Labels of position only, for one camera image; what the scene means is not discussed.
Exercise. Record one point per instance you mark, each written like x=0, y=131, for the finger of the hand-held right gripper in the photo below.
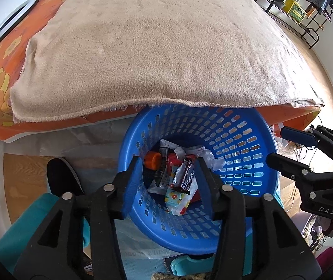
x=297, y=135
x=289, y=166

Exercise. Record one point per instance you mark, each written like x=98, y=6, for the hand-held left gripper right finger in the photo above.
x=204, y=180

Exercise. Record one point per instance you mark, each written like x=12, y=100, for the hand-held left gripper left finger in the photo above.
x=131, y=186

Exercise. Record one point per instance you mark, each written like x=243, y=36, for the brown chocolate bar wrapper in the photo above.
x=185, y=178

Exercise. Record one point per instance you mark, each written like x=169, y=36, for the clear plastic wrap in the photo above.
x=213, y=162

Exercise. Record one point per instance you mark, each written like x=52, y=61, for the orange plastic cap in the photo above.
x=152, y=160

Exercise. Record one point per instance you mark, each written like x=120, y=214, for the teal printed snack packet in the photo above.
x=175, y=199

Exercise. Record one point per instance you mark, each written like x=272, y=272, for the red medicine box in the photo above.
x=173, y=160

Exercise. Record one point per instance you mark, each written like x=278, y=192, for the blue plastic laundry basket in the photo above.
x=236, y=140

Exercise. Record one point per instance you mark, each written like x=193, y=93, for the clear plastic sheet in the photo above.
x=96, y=140

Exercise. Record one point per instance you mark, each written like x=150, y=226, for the black shoe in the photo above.
x=61, y=175

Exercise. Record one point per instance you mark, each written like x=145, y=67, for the teal plastic container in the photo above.
x=189, y=264

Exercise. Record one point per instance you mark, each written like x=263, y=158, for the leopard print cloth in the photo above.
x=181, y=276

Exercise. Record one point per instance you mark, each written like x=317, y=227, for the black drying rack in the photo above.
x=309, y=32

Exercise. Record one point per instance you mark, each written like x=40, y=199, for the teal plastic stool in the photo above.
x=23, y=230

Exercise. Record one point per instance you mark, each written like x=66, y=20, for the yellow green box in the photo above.
x=294, y=10

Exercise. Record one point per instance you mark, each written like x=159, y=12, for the beige fleece blanket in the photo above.
x=154, y=49

